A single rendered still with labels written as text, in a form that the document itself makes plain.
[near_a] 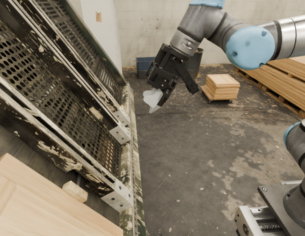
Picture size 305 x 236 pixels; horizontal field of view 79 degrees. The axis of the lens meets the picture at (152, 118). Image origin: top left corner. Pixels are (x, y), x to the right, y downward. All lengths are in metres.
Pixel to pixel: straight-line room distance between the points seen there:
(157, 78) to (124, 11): 4.92
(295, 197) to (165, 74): 0.56
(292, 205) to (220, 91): 2.89
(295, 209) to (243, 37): 0.57
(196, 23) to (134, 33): 4.96
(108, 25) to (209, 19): 3.60
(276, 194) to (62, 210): 0.71
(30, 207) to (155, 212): 1.44
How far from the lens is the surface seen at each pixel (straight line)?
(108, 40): 4.10
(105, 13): 4.05
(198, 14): 0.52
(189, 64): 4.66
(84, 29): 1.84
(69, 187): 0.64
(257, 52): 0.40
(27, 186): 0.57
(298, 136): 0.78
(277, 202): 0.82
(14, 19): 0.98
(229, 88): 3.57
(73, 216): 0.64
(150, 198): 1.96
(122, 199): 0.80
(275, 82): 4.31
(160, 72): 0.53
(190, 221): 1.88
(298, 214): 0.78
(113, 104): 1.20
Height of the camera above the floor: 1.62
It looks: 32 degrees down
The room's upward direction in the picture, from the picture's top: straight up
